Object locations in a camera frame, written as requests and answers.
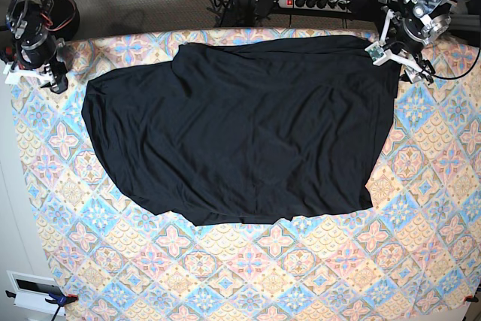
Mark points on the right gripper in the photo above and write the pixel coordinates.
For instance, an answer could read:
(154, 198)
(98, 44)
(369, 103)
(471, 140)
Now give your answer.
(39, 60)

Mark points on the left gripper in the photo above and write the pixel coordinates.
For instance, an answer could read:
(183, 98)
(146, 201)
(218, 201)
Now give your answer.
(403, 49)

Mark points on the black t-shirt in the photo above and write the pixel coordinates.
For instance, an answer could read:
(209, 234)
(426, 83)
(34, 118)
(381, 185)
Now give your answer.
(246, 134)

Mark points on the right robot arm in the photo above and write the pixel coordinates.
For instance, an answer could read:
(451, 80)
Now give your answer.
(39, 30)

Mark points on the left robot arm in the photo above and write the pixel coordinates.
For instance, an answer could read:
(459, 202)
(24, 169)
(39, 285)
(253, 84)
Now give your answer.
(429, 19)

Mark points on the red black clamp left edge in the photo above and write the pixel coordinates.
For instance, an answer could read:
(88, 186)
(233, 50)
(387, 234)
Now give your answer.
(7, 54)

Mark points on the black round stool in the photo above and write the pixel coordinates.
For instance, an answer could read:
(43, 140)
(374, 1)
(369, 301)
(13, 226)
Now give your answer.
(65, 19)

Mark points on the white power strip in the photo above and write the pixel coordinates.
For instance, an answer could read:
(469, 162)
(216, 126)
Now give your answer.
(315, 5)

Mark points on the white floor outlet box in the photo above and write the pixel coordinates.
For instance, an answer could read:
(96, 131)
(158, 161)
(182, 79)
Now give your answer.
(31, 291)

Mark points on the blue clamp lower left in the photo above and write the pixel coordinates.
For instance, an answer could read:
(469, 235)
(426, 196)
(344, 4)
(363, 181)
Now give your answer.
(56, 300)

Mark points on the red clamp lower right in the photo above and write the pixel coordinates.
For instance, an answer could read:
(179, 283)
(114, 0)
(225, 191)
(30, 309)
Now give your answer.
(471, 299)

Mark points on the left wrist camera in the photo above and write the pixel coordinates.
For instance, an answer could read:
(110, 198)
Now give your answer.
(377, 54)

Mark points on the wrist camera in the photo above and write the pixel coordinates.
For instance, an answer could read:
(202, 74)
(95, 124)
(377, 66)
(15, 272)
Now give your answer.
(12, 78)
(377, 54)

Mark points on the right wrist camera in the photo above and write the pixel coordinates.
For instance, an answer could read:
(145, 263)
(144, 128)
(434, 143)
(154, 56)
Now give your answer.
(12, 78)

